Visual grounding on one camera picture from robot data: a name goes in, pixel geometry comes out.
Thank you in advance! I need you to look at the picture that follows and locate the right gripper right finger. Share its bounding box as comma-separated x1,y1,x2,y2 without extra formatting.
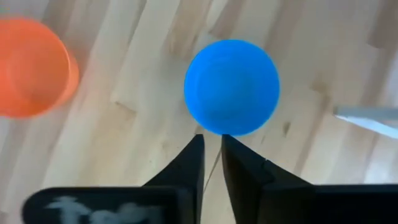
221,134,313,189

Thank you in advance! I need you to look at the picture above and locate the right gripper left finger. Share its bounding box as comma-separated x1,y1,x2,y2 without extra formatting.
142,134,205,189

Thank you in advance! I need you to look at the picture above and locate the blue mini bowl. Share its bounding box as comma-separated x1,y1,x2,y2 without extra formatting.
183,39,280,137

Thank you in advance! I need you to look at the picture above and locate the orange mini bowl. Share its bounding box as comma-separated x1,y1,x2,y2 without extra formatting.
0,17,80,119

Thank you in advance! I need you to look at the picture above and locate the white perforated metal rack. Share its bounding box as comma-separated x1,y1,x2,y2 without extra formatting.
333,105,398,140

